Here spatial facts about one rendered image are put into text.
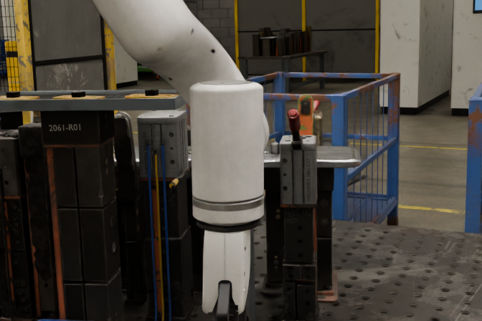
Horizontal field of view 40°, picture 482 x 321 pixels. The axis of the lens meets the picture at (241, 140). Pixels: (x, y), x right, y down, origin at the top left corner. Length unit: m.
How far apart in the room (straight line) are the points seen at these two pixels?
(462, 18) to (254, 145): 8.22
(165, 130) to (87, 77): 3.64
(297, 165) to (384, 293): 0.40
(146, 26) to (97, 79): 4.22
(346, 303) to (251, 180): 0.73
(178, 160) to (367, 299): 0.50
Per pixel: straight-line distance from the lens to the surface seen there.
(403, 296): 1.49
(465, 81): 8.95
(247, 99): 0.73
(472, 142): 2.86
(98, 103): 1.07
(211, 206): 0.75
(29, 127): 1.31
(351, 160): 1.34
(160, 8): 0.74
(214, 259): 0.76
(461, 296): 1.51
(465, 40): 8.92
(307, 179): 1.23
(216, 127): 0.73
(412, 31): 8.97
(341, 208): 3.08
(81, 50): 4.81
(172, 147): 1.25
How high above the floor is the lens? 1.28
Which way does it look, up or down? 10 degrees down
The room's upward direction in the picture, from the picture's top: 2 degrees counter-clockwise
